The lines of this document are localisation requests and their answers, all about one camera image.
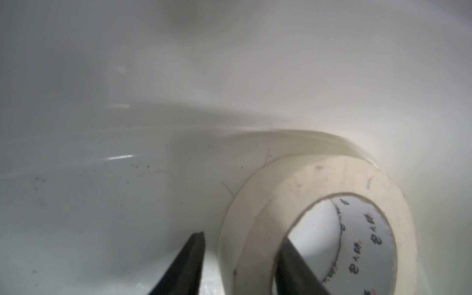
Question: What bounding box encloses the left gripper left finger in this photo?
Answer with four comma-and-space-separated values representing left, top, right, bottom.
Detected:
149, 232, 205, 295

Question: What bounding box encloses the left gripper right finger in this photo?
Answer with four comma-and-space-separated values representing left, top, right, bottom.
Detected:
275, 240, 329, 295

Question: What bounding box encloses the cream masking tape roll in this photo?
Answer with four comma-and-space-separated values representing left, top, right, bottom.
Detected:
218, 132, 418, 295

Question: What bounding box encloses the white plastic storage box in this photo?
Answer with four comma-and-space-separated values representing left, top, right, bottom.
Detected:
1, 1, 472, 295

